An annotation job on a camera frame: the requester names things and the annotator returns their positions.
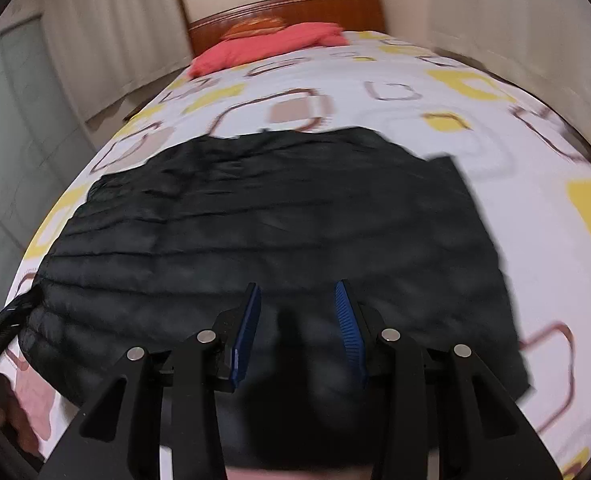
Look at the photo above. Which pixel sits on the orange cushion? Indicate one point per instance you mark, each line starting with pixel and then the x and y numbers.
pixel 253 27

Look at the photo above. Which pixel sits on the bed with patterned sheet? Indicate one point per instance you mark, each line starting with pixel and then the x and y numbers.
pixel 425 110

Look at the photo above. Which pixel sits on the cream curtain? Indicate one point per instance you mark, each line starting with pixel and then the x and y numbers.
pixel 515 20
pixel 110 30

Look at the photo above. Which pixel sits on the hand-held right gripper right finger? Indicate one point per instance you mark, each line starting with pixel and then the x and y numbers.
pixel 348 330

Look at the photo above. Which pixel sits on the black puffer jacket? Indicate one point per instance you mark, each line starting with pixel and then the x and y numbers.
pixel 275 240

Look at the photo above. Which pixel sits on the wooden nightstand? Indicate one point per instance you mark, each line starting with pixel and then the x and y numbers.
pixel 131 112

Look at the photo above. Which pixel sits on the wooden headboard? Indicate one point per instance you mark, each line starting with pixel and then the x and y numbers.
pixel 325 10

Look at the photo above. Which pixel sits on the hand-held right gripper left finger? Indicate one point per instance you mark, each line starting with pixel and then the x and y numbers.
pixel 245 335

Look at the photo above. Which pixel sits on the frosted glass wardrobe doors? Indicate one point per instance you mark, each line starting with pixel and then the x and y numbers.
pixel 20 135

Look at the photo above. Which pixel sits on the pink folded quilt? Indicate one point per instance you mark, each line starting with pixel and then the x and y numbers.
pixel 265 47

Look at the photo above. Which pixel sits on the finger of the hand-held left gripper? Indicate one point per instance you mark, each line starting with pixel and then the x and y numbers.
pixel 7 312

